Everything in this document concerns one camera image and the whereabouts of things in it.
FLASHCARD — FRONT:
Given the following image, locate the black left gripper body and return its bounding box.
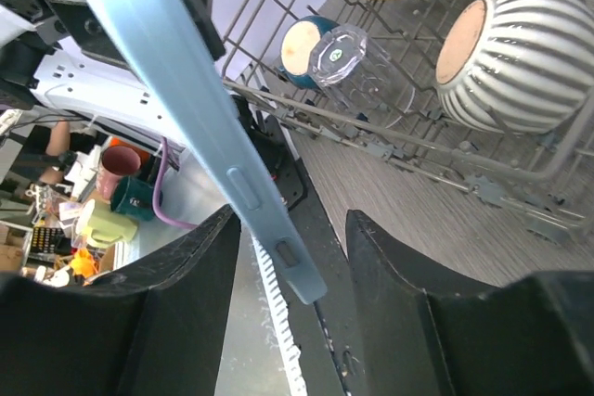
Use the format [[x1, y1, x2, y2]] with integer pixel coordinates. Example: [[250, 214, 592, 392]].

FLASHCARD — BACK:
[[1, 0, 226, 109]]

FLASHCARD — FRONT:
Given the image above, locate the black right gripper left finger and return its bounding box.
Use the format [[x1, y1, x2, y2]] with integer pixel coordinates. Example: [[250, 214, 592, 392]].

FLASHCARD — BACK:
[[1, 206, 240, 395]]

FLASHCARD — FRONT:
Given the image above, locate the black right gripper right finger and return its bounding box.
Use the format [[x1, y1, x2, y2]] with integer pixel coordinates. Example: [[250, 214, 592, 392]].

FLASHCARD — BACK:
[[346, 211, 593, 395]]

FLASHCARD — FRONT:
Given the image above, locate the phone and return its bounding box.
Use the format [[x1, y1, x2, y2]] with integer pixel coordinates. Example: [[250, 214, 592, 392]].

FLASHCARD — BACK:
[[86, 0, 327, 304]]

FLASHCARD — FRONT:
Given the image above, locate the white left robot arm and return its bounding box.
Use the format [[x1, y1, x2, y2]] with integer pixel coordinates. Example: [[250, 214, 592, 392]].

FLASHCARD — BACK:
[[1, 0, 185, 149]]

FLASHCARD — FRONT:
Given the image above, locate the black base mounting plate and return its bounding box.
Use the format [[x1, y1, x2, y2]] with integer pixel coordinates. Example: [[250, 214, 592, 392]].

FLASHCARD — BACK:
[[252, 109, 369, 395]]

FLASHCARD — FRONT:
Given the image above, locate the light green pitcher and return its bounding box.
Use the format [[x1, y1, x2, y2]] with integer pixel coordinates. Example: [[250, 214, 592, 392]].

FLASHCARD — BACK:
[[74, 199, 138, 249]]

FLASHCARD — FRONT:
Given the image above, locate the dark green mug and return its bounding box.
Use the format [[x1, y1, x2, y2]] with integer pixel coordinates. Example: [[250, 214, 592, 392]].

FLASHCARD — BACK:
[[110, 176, 155, 222]]

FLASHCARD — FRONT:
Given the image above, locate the pink cup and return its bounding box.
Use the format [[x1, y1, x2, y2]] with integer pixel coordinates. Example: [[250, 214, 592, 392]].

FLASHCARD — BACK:
[[96, 146, 141, 200]]

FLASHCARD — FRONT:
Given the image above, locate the dark blue mug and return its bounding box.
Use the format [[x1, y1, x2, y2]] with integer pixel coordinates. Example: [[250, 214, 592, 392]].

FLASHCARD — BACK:
[[278, 16, 339, 91]]

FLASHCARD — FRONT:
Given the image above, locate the clear drinking glass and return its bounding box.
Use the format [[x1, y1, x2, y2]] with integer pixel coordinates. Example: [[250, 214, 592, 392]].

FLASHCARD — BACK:
[[308, 24, 416, 128]]

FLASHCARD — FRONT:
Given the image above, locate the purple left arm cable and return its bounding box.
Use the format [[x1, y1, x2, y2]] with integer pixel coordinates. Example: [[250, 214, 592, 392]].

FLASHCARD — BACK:
[[151, 135, 199, 230]]

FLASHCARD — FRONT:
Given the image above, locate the white slotted cable duct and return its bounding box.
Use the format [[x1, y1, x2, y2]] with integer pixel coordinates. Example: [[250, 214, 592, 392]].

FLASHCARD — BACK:
[[252, 236, 308, 396]]

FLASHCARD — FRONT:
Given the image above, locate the grey wire dish rack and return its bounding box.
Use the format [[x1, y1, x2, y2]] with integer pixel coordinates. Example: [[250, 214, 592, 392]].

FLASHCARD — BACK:
[[222, 0, 593, 245]]

